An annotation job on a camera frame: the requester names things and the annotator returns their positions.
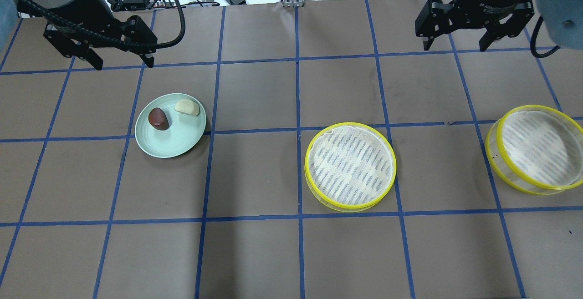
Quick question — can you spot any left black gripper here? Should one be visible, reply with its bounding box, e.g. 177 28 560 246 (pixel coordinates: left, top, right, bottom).
46 13 158 71

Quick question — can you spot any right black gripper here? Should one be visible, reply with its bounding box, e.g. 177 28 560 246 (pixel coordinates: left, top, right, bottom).
415 0 534 52

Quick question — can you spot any dark red bun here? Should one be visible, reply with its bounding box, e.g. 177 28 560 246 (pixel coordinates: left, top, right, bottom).
148 107 169 131

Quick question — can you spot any yellow steamer basket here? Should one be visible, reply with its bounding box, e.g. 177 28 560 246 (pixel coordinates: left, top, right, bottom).
485 105 583 195
304 122 397 213

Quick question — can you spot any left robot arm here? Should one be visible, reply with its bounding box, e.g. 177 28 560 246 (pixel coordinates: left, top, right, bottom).
31 0 158 70

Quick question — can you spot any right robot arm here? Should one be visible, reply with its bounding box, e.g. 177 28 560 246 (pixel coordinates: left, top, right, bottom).
414 0 582 58

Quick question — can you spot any light green plate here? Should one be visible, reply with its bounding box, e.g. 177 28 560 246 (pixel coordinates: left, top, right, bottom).
134 92 207 158

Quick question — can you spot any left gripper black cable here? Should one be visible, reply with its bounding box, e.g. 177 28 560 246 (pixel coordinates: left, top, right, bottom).
0 0 186 49

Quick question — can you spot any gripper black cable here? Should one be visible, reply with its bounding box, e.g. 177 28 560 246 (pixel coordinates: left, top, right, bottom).
0 0 186 49
530 16 560 59

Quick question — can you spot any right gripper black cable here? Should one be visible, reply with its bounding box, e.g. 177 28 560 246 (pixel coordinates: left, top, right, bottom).
530 16 560 59

